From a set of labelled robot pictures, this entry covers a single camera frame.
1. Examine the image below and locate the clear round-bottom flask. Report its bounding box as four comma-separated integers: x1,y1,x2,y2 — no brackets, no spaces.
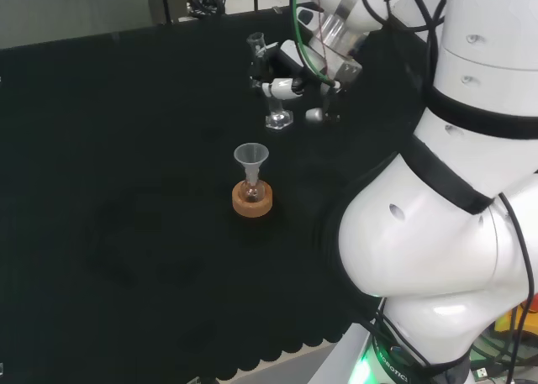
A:
242,176,264,205

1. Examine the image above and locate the yellow stop button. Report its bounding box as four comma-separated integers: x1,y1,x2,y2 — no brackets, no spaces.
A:
493,296,538,339

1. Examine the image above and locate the brown cork ring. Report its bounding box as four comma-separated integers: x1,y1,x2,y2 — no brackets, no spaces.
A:
230,181,275,218

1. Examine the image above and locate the clear glass graduated cylinder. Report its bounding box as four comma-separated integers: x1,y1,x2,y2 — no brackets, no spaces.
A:
246,31,295,132

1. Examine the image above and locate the black bench cloth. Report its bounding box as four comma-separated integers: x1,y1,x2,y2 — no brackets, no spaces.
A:
0,8,426,381

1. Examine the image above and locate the clear plastic funnel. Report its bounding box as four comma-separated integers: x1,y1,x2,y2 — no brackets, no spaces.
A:
233,144,262,188

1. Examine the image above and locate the green cable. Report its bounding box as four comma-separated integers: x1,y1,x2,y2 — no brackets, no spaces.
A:
289,0,341,87

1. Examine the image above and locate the orange twisted cable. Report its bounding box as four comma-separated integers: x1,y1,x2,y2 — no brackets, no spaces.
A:
312,0,338,75

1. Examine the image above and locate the black cable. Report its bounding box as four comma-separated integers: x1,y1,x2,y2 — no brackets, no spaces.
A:
359,0,447,92
498,192,538,384

